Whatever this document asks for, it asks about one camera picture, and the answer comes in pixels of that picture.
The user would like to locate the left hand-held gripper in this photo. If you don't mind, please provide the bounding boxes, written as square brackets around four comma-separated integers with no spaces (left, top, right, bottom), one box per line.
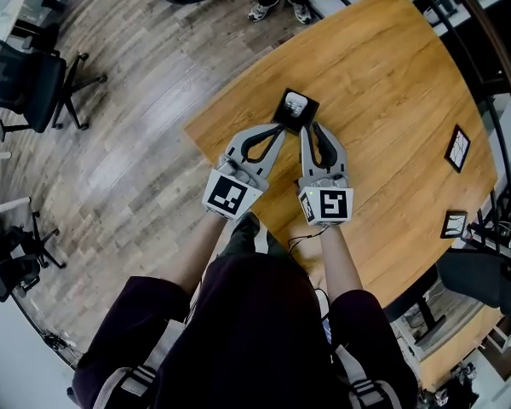
[202,122,288,222]

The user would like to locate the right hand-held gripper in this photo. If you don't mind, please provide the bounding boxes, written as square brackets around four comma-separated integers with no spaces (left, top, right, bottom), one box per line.
[296,121,355,228]

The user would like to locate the black square container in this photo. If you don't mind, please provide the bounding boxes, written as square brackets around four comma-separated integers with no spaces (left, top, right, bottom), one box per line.
[271,88,321,135]

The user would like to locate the white remote control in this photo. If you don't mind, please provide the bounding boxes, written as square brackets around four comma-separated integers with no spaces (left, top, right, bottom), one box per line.
[282,92,309,119]

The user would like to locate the person's right forearm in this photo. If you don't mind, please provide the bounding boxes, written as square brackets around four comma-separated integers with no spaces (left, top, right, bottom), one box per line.
[319,223,365,298]

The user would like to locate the person's left forearm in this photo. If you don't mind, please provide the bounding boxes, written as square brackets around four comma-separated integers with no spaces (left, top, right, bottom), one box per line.
[163,214,233,298]

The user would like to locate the person's dark trouser leg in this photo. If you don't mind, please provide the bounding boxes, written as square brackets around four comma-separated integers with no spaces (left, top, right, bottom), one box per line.
[218,211,291,258]

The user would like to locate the black framed white tile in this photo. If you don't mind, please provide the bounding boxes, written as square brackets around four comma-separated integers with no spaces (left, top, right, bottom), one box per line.
[439,210,469,240]
[444,124,473,173]

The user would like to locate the black table base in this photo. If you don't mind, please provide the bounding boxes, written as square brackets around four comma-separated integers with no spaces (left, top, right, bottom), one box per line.
[384,266,449,341]

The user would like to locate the person's dark shirt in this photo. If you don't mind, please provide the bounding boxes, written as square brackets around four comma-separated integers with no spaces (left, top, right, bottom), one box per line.
[70,252,421,409]

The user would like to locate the black padded office chair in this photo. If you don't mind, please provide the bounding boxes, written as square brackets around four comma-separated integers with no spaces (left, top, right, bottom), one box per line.
[435,247,511,317]

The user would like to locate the black mesh office chair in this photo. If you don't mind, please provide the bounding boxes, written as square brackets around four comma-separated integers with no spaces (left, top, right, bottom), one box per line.
[0,210,68,304]
[0,23,108,134]

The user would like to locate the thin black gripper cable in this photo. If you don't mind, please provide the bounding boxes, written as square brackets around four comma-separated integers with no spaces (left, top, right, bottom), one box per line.
[286,223,338,256]

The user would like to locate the black curved metal rail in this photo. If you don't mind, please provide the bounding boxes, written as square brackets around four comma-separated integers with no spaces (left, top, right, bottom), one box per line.
[402,0,511,253]

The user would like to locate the grey shoulder strap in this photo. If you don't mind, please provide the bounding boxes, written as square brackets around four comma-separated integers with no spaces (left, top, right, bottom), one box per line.
[91,317,189,409]
[330,342,402,409]

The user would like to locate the black floor cable bundle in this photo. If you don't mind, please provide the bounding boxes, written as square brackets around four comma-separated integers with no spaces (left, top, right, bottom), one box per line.
[41,329,83,358]

